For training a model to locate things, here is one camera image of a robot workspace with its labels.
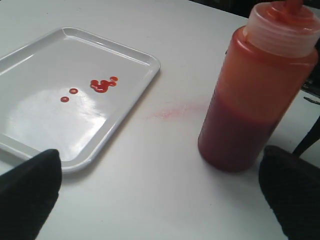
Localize red sauce drops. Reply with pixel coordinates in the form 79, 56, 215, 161
60, 76, 119, 103

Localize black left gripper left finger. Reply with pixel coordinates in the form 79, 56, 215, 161
0, 149, 62, 240

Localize dark object beyond table edge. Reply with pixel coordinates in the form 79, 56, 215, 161
293, 73, 320, 157

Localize red sauce squeeze bottle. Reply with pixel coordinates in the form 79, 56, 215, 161
197, 0, 320, 172

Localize white rectangular plastic tray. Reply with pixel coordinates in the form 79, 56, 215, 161
0, 27, 161, 174

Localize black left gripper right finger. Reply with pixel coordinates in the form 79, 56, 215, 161
258, 145, 320, 240

